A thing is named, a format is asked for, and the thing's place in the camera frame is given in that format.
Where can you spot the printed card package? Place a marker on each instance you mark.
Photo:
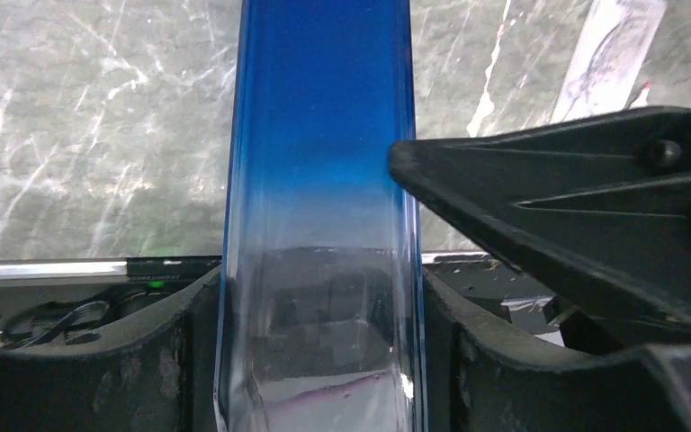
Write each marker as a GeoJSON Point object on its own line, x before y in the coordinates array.
{"type": "Point", "coordinates": [606, 61]}

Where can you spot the white pen red tip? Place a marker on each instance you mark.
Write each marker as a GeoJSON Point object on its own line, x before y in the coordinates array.
{"type": "Point", "coordinates": [641, 99]}

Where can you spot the blue wine bottle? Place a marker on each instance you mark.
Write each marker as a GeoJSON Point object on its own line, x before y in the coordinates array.
{"type": "Point", "coordinates": [321, 308]}

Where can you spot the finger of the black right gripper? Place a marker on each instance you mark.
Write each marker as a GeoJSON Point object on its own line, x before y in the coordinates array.
{"type": "Point", "coordinates": [598, 210]}

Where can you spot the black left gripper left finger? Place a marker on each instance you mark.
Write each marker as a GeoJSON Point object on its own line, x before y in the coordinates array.
{"type": "Point", "coordinates": [151, 371]}

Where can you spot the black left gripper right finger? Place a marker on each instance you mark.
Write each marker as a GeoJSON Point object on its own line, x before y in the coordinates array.
{"type": "Point", "coordinates": [483, 374]}

